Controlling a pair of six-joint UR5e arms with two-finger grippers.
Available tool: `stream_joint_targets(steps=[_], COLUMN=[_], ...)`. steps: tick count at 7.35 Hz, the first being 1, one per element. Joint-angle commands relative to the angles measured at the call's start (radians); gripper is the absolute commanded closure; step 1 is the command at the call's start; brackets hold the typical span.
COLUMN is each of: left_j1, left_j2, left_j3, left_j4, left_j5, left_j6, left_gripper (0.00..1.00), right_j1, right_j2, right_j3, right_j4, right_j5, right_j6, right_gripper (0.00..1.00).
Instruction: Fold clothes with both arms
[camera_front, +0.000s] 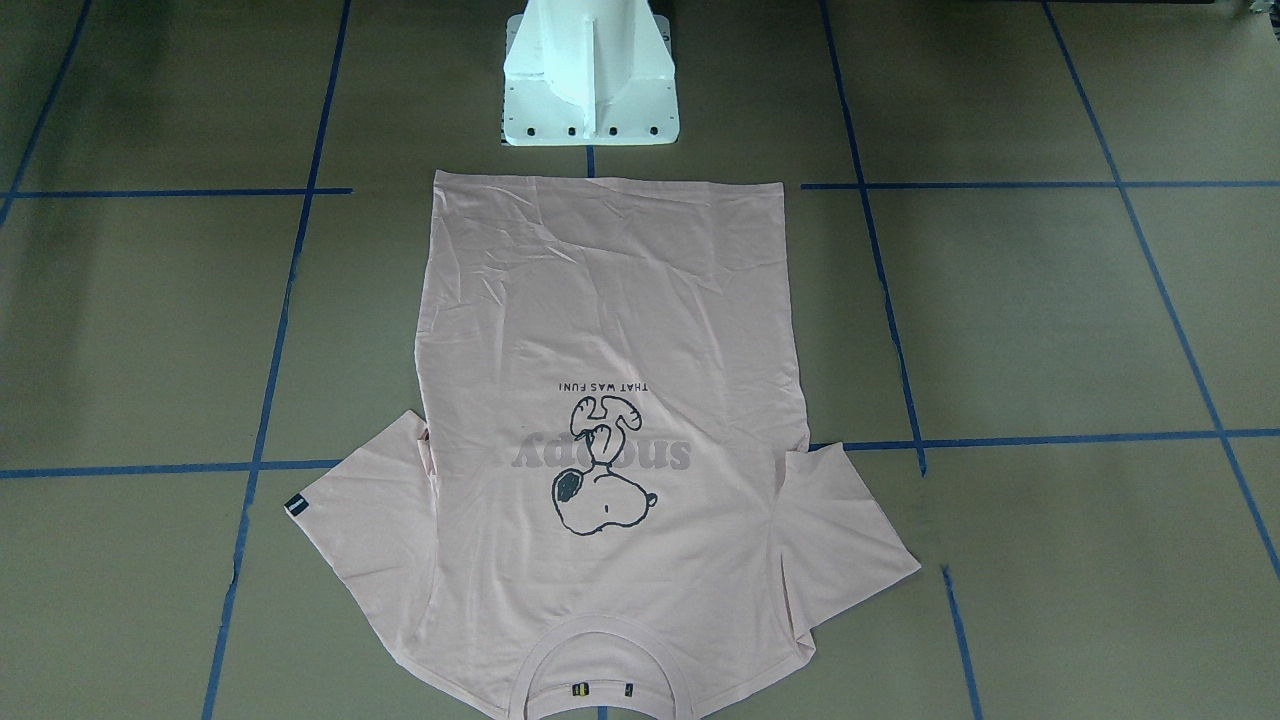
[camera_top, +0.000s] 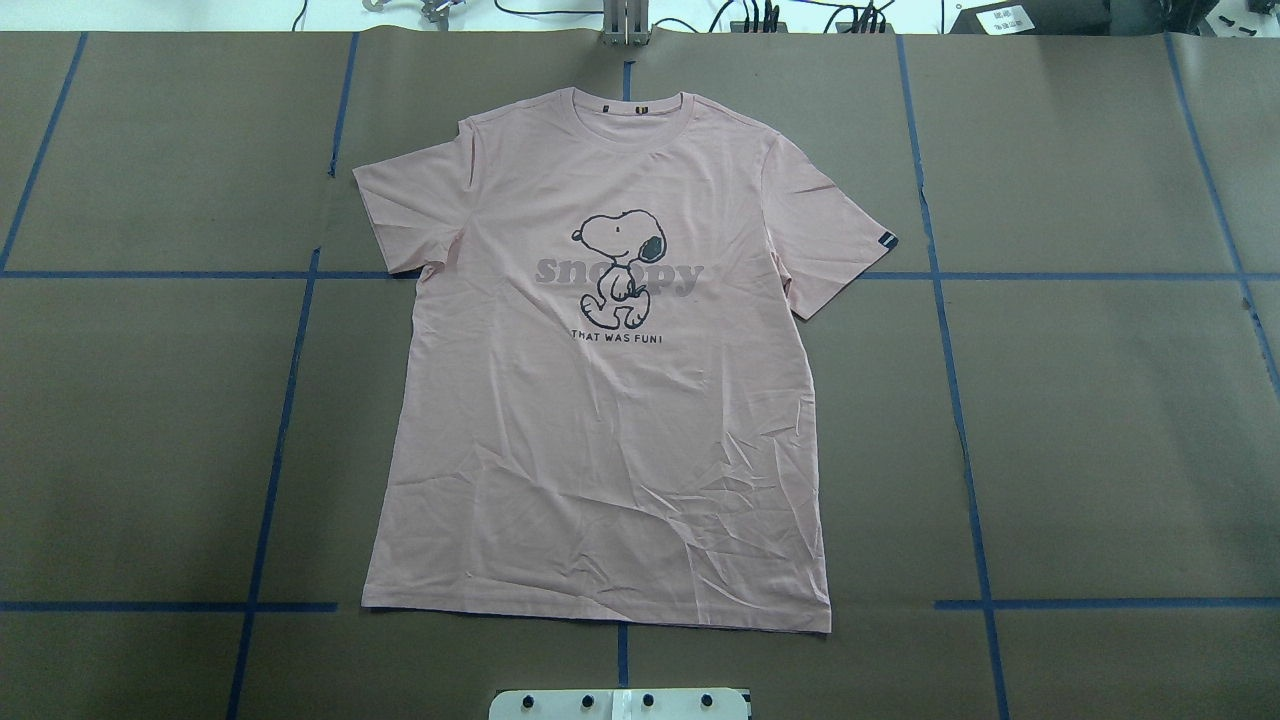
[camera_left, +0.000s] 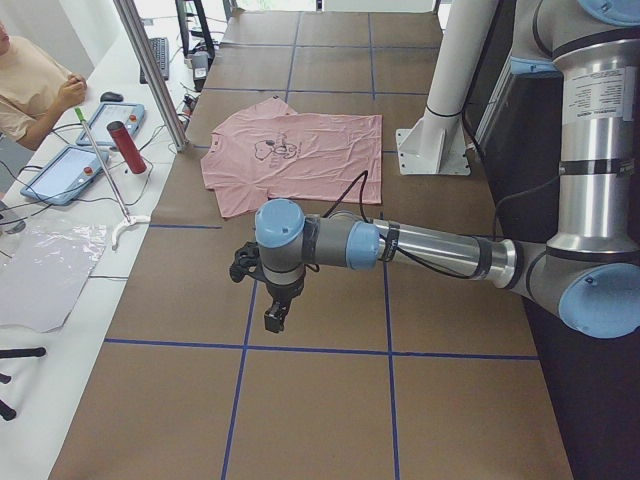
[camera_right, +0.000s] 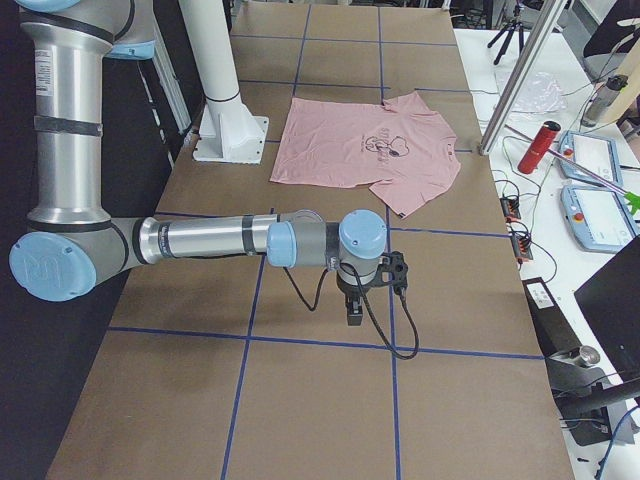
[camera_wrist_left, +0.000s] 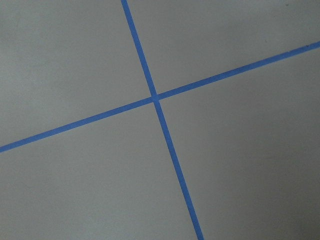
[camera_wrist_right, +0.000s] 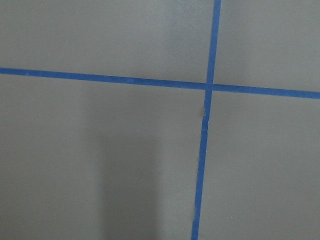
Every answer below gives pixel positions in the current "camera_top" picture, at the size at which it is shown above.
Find pink Snoopy t-shirt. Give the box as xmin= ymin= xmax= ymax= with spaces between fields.
xmin=353 ymin=88 xmax=897 ymax=635

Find black power box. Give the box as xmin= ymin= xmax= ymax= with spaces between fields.
xmin=946 ymin=1 xmax=1112 ymax=37

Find aluminium frame post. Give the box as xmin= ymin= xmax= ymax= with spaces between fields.
xmin=602 ymin=0 xmax=652 ymax=47

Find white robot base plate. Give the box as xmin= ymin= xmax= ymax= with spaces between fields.
xmin=488 ymin=687 xmax=753 ymax=719

